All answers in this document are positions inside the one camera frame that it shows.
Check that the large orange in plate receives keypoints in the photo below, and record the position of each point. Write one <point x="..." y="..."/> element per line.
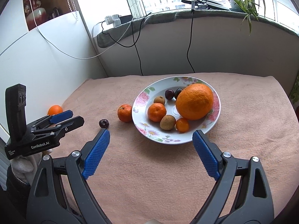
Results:
<point x="195" y="101"/>

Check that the floral white plate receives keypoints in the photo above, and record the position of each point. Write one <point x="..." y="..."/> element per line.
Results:
<point x="152" y="130"/>

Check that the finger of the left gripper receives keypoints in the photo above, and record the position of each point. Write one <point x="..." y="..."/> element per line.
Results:
<point x="63" y="127"/>
<point x="62" y="116"/>

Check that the red figurine on shelf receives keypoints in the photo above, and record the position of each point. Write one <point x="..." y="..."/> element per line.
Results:
<point x="35" y="14"/>

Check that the white power strip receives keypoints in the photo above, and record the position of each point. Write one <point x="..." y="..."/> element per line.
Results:
<point x="113" y="20"/>

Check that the dark plum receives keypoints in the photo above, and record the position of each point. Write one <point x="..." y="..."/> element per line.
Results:
<point x="104" y="123"/>
<point x="177" y="92"/>
<point x="169" y="94"/>

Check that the black adapter on sill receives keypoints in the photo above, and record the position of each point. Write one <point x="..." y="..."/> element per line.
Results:
<point x="125" y="19"/>

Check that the large orange by wall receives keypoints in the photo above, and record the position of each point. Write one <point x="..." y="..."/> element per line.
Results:
<point x="55" y="109"/>

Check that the mandarin near plate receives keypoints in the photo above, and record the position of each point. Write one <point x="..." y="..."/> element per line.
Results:
<point x="125" y="113"/>

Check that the small brown longan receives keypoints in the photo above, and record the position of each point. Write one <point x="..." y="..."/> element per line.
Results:
<point x="159" y="99"/>

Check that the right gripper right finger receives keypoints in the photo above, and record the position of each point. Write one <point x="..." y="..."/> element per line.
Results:
<point x="253" y="201"/>

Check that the mandarin with stem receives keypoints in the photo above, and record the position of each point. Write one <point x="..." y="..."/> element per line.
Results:
<point x="156" y="112"/>

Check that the black device on sill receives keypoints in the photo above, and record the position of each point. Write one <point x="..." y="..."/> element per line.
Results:
<point x="205" y="5"/>

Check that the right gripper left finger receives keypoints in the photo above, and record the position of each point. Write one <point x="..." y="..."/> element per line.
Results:
<point x="47" y="202"/>

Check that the small orange kumquat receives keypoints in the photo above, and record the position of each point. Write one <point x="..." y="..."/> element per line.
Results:
<point x="182" y="125"/>

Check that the large brown longan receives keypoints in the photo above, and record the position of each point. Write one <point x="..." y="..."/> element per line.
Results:
<point x="168" y="122"/>

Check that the dark green sill mat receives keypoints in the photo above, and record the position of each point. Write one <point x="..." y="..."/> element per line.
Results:
<point x="205" y="30"/>

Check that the pink towel cloth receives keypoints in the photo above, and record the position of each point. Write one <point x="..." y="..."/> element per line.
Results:
<point x="139" y="180"/>

